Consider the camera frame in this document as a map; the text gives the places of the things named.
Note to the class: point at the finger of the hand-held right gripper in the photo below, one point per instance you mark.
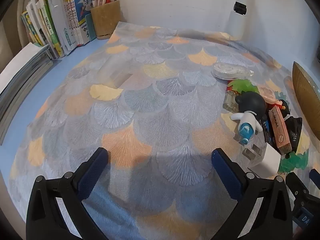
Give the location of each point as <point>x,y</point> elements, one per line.
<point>298,187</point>
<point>315,174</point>

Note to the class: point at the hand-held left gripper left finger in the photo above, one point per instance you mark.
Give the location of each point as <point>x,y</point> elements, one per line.
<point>96,166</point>

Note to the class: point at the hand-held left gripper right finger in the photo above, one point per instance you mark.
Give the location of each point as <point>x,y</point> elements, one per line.
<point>226,172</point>

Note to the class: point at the white charger plug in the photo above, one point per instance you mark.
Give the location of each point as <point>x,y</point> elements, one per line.
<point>270,158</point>

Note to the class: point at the black pouch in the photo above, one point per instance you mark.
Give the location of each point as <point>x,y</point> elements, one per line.
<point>293,132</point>

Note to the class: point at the small glass jar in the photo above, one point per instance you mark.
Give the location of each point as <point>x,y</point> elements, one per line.
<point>230,102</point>

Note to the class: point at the black-headed white figurine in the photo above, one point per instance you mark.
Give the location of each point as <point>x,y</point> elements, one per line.
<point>252,102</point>

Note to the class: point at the amber ribbed glass bowl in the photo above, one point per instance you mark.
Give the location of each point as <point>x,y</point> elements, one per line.
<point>305,90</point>

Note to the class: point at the teal plastic leaf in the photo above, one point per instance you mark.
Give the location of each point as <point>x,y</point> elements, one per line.
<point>293,162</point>

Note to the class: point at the black rectangular case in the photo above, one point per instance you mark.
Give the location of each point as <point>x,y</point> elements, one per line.
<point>265,130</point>

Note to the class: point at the red cartoon figurine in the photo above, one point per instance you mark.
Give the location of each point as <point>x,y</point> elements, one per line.
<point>282,105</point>

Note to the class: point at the fan-pattern fabric mat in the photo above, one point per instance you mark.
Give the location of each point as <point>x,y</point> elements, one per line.
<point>150,100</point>

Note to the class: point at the bright green plastic leaf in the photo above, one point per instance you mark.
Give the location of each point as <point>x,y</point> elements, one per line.
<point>243,86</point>

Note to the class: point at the white correction tape dispenser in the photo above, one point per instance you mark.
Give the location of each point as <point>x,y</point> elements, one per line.
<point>227,71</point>

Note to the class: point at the stack of magazines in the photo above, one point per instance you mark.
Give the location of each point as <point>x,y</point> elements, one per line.
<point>22,72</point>

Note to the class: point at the teal bookend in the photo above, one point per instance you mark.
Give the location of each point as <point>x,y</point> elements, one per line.
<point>90,28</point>

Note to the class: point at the white lamp pole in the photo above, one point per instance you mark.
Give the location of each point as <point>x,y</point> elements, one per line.
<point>238,27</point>

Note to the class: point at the cork pen holder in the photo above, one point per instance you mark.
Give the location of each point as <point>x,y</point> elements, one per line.
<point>105,20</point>

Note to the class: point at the row of books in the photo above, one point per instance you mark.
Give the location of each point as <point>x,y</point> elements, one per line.
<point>65,17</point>

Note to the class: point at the black clip on pole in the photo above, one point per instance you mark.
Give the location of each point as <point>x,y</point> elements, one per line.
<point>240,8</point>

